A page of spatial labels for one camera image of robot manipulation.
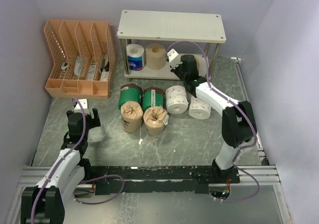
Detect bare tan paper roll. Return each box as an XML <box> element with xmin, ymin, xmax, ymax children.
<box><xmin>145</xmin><ymin>43</ymin><xmax>166</xmax><ymax>70</ymax></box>

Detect plastic white blue roll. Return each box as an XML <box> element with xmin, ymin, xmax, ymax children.
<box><xmin>126</xmin><ymin>44</ymin><xmax>145</xmax><ymax>71</ymax></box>

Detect brown paper roll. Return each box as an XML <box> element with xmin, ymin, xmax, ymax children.
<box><xmin>143</xmin><ymin>106</ymin><xmax>167</xmax><ymax>135</ymax></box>
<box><xmin>121</xmin><ymin>101</ymin><xmax>144</xmax><ymax>132</ymax></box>

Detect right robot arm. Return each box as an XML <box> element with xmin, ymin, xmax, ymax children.
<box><xmin>167</xmin><ymin>55</ymin><xmax>257</xmax><ymax>183</ymax></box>

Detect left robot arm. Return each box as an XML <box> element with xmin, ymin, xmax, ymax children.
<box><xmin>20</xmin><ymin>98</ymin><xmax>101</xmax><ymax>224</ymax></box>

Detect white two-tier shelf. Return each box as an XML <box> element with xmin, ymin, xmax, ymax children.
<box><xmin>117</xmin><ymin>10</ymin><xmax>226</xmax><ymax>80</ymax></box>

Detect white dotted roll left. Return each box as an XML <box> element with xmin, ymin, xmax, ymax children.
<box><xmin>165</xmin><ymin>85</ymin><xmax>188</xmax><ymax>114</ymax></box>

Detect white dotted roll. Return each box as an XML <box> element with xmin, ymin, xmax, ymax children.
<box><xmin>188</xmin><ymin>96</ymin><xmax>212</xmax><ymax>120</ymax></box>
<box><xmin>165</xmin><ymin>85</ymin><xmax>188</xmax><ymax>114</ymax></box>

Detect orange plastic file organizer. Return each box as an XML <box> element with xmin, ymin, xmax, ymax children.
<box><xmin>44</xmin><ymin>19</ymin><xmax>117</xmax><ymax>100</ymax></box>

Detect white dotted roll right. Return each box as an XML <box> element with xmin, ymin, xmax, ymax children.
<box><xmin>188</xmin><ymin>96</ymin><xmax>212</xmax><ymax>120</ymax></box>

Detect papers in organizer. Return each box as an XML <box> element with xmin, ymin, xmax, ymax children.
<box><xmin>59</xmin><ymin>54</ymin><xmax>110</xmax><ymax>81</ymax></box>

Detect green wrapped roll left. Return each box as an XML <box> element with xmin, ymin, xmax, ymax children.
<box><xmin>118</xmin><ymin>84</ymin><xmax>143</xmax><ymax>110</ymax></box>

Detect green wrapped roll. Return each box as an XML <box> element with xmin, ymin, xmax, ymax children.
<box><xmin>118</xmin><ymin>84</ymin><xmax>143</xmax><ymax>110</ymax></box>
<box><xmin>142</xmin><ymin>87</ymin><xmax>164</xmax><ymax>112</ymax></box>

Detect green wrapped roll right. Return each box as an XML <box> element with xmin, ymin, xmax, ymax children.
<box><xmin>142</xmin><ymin>87</ymin><xmax>164</xmax><ymax>112</ymax></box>

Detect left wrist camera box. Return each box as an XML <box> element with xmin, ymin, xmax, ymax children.
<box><xmin>76</xmin><ymin>99</ymin><xmax>90</xmax><ymax>114</ymax></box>

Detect white wall clip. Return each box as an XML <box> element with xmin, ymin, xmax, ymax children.
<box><xmin>231</xmin><ymin>57</ymin><xmax>242</xmax><ymax>64</ymax></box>

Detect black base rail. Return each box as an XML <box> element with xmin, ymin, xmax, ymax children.
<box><xmin>92</xmin><ymin>165</ymin><xmax>240</xmax><ymax>195</ymax></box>

